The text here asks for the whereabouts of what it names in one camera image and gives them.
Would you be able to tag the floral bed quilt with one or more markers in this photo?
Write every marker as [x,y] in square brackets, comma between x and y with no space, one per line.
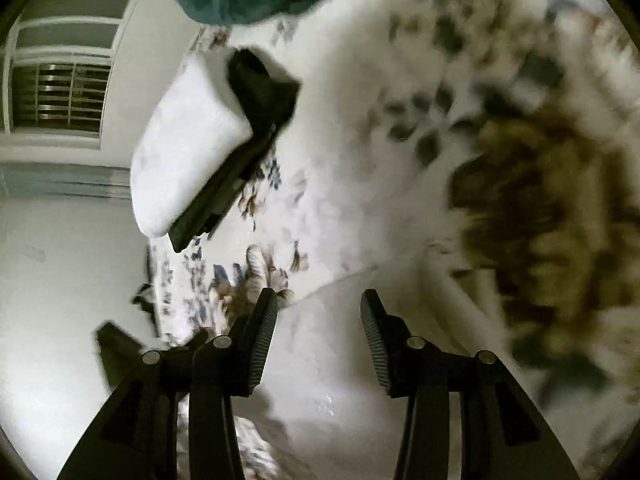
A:
[500,137]

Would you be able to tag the barred window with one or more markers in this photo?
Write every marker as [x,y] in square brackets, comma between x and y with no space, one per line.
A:
[56,65]

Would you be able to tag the beige long sleeve shirt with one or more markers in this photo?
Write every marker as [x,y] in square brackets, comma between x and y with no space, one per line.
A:
[319,405]

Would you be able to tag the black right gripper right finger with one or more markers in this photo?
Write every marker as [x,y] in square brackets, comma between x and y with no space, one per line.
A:
[503,435]

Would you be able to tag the left grey-green curtain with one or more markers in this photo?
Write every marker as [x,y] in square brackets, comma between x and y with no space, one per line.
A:
[25,180]

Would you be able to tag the white folded garment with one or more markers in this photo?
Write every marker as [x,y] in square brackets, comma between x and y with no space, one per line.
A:
[194,128]

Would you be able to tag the black folded garment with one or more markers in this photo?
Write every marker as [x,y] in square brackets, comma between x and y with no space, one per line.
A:
[267,100]

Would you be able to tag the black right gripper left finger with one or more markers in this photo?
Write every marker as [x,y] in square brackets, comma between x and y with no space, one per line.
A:
[134,435]

